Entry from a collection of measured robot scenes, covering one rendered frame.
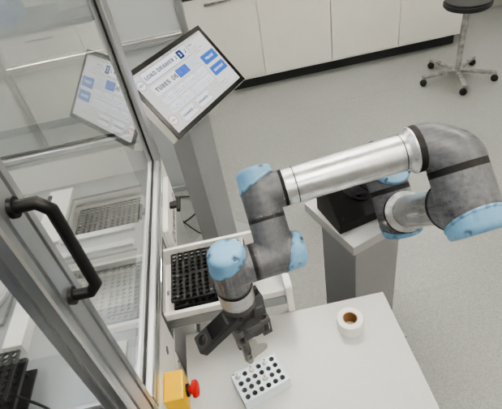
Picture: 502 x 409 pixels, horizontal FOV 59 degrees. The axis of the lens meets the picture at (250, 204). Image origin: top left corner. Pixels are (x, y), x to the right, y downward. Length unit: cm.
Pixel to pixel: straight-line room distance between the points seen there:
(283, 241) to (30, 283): 46
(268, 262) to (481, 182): 42
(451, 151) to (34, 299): 74
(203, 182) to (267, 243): 128
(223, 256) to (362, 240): 73
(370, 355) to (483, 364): 100
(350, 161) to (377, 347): 55
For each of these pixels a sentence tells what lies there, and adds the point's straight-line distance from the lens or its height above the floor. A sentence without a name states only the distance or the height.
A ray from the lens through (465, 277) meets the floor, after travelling 243.
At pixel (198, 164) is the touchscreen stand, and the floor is 69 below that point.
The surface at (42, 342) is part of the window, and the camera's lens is 72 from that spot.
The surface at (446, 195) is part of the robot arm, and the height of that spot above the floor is 123.
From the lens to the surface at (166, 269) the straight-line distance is 139.
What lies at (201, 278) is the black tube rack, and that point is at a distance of 124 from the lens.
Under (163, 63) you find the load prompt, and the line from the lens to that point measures 188.
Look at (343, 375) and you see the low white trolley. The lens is 120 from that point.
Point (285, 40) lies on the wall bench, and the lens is 408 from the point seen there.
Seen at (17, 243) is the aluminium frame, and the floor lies 150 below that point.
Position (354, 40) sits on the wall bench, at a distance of 427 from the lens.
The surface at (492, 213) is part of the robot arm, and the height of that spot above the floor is 122.
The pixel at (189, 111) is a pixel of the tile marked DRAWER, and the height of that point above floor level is 100.
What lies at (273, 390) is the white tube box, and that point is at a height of 78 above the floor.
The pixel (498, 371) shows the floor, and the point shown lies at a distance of 217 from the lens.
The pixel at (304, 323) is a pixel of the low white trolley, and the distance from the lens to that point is 128.
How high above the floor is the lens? 182
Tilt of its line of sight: 40 degrees down
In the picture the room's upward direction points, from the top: 12 degrees counter-clockwise
